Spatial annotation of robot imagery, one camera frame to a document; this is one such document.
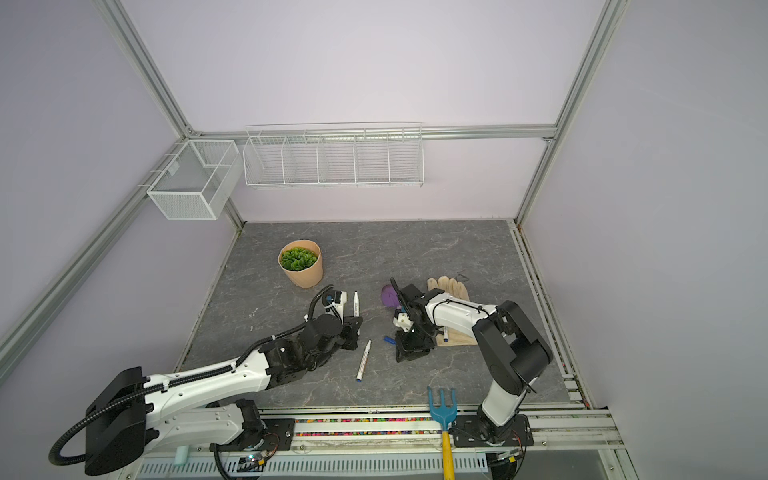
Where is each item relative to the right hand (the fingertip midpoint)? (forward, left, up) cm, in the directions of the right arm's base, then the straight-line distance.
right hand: (405, 360), depth 85 cm
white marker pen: (+9, +13, +17) cm, 23 cm away
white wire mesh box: (+51, +70, +26) cm, 90 cm away
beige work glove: (+24, -17, +1) cm, 30 cm away
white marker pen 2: (+1, +12, 0) cm, 12 cm away
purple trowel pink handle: (+20, +5, +2) cm, 20 cm away
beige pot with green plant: (+27, +33, +12) cm, 44 cm away
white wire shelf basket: (+58, +23, +31) cm, 69 cm away
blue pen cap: (+6, +5, 0) cm, 7 cm away
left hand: (+5, +12, +13) cm, 18 cm away
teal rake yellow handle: (-14, -10, +1) cm, 17 cm away
